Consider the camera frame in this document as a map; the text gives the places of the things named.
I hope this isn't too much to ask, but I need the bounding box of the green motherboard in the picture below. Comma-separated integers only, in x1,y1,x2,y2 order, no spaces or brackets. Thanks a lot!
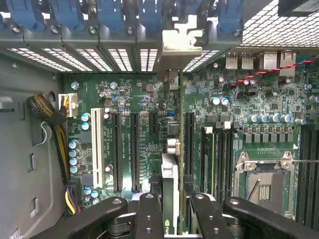
62,53,319,225

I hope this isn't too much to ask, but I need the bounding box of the braided power cable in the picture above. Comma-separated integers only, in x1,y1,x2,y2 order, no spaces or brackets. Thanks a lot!
26,92,72,186

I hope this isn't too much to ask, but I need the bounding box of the black and grey PC case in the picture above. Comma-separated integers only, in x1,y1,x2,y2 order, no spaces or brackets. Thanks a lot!
0,0,319,239

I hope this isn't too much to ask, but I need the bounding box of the long black expansion slot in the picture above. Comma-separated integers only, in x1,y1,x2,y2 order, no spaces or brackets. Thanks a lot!
185,111,195,176
111,111,123,193
130,111,141,193

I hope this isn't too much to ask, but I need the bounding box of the white power connector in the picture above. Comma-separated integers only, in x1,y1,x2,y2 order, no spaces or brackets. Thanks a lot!
58,93,79,120

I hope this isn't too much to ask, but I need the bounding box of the red black twisted wire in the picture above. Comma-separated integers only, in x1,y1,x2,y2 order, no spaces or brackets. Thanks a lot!
230,58,319,87

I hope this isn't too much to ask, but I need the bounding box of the black power connector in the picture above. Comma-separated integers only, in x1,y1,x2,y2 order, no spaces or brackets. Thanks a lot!
63,177,82,217

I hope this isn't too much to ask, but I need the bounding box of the black RAM slot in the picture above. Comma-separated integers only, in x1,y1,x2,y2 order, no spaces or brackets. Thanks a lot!
311,124,319,222
298,124,306,222
304,124,313,222
221,121,231,200
214,129,223,200
200,126,215,196
228,129,235,195

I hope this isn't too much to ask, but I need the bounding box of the short black expansion slot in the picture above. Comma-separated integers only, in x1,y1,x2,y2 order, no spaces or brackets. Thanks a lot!
149,111,158,135

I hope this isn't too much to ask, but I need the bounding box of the white expansion slot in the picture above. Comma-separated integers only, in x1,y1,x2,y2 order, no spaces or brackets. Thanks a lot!
90,108,105,189

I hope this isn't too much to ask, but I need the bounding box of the CPU socket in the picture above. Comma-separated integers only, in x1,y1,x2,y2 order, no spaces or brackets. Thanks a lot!
234,150,299,220

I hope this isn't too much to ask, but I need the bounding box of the perforated metal slot cover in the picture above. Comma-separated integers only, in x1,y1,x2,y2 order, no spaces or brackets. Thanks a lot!
183,49,220,73
139,48,160,73
41,48,93,73
75,48,114,73
6,48,73,73
107,48,134,73

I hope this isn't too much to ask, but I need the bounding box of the metal rear port block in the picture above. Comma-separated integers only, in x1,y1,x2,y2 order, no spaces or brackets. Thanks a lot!
225,53,239,70
280,50,298,77
261,51,282,71
240,53,255,70

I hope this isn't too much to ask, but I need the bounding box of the blue card retention clip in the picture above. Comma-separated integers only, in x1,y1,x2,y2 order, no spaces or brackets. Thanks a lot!
216,0,243,33
4,0,44,32
96,0,125,32
138,0,162,32
51,0,84,32

